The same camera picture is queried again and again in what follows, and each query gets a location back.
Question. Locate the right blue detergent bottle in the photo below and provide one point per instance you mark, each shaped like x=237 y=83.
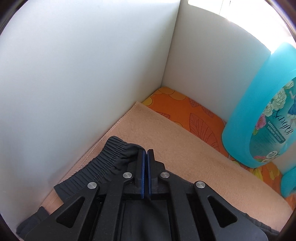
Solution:
x=288 y=183

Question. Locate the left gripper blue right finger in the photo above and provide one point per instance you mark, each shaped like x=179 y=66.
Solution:
x=195 y=210

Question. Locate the white cabinet panel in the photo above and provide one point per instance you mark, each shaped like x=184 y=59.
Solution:
x=69 y=71

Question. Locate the blue detergent bottle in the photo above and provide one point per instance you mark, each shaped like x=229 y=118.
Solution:
x=288 y=183
x=260 y=128

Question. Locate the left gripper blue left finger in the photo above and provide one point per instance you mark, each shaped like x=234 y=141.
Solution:
x=94 y=212

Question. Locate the orange floral bedsheet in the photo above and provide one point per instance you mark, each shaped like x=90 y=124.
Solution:
x=207 y=126

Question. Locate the black pants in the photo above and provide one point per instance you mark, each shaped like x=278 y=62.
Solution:
x=142 y=218

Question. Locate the left blue detergent bottle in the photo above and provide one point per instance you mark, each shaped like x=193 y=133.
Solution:
x=260 y=128

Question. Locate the beige blanket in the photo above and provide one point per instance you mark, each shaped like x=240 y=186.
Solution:
x=189 y=157

